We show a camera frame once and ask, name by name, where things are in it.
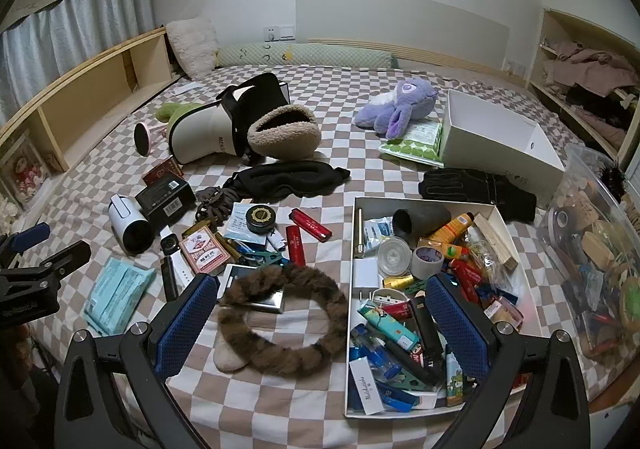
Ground green clip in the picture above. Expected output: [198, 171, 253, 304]
[235, 249, 283, 266]

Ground white tape roll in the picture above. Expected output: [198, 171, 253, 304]
[411, 245, 445, 280]

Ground green patterned tissue pack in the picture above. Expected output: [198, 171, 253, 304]
[377, 122, 446, 166]

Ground black winter gloves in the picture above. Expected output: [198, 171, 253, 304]
[418, 168, 538, 224]

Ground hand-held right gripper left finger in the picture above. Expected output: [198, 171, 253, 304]
[54, 273, 221, 449]

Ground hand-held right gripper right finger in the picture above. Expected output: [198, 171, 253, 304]
[425, 271, 591, 449]

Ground black bristle brush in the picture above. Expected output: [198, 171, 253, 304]
[595, 164, 628, 200]

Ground red playing cards box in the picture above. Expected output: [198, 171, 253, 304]
[179, 224, 236, 275]

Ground teal wipes packet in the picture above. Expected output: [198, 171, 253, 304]
[82, 256, 157, 336]

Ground pink handheld mirror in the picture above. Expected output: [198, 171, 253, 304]
[133, 122, 168, 155]

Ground wooden blocks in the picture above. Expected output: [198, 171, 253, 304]
[472, 214, 519, 272]

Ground beige round pad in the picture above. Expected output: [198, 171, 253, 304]
[214, 339, 247, 372]

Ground beige fleece slipper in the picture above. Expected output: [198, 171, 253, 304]
[247, 104, 321, 162]

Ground clear plastic bin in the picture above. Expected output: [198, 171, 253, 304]
[542, 143, 640, 362]

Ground black slim lighter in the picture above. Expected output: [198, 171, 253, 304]
[409, 296, 445, 375]

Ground brown hair claw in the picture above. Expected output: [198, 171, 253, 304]
[194, 186, 241, 225]

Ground red tube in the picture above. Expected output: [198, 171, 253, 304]
[286, 225, 307, 267]

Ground orange tube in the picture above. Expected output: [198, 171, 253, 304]
[425, 212, 475, 245]

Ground green long pillow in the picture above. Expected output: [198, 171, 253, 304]
[216, 42, 401, 71]

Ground white cylindrical device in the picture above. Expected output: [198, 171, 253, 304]
[108, 194, 154, 255]

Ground white charger block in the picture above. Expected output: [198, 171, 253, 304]
[352, 263, 383, 291]

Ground black product box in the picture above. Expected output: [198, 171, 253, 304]
[134, 178, 197, 225]

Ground white open box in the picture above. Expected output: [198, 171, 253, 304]
[439, 89, 568, 204]

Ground white wall socket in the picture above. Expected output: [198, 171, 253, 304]
[263, 24, 297, 42]

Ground round black tin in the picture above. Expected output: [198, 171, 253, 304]
[245, 205, 278, 234]

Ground white card box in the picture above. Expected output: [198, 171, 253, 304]
[348, 359, 386, 415]

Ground wooden wardrobe shelf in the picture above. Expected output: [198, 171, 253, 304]
[525, 6, 640, 165]

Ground brown fur headband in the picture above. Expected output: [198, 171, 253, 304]
[216, 263, 349, 376]

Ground picture frame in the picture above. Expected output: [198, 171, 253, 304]
[0, 132, 51, 210]

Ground teal cartoon lighter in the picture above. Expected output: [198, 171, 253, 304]
[357, 304, 418, 352]

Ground purple plush toy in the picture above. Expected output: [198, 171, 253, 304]
[354, 80, 440, 140]

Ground dark red box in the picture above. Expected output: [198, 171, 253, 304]
[144, 156, 186, 186]

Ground white headboard panel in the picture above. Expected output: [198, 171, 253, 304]
[295, 0, 512, 75]

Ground dark grey cup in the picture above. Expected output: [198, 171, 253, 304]
[392, 206, 452, 247]

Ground white shallow container box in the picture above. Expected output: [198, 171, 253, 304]
[344, 196, 543, 419]

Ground white fluffy pillow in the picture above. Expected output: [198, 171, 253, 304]
[165, 18, 218, 79]

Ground red lighter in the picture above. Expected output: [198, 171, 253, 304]
[289, 209, 333, 241]

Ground light blue tissue packet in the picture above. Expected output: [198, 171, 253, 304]
[222, 202, 278, 245]

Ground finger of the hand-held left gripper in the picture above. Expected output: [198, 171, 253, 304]
[0, 240, 92, 297]
[0, 223, 52, 256]

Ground wooden bedside shelf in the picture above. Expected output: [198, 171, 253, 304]
[0, 26, 176, 175]

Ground green plush toy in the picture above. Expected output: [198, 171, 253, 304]
[154, 102, 206, 126]

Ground white strap smart watch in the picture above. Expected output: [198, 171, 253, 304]
[159, 226, 193, 289]

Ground black knit hat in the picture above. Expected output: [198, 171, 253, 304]
[222, 160, 352, 200]

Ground silver tin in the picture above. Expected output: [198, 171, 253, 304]
[217, 263, 287, 314]

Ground pile of clothes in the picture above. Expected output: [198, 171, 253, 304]
[542, 40, 640, 140]

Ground blue white sachet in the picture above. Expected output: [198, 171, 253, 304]
[363, 216, 396, 255]

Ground grey curtain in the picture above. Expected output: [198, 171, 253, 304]
[0, 0, 156, 127]

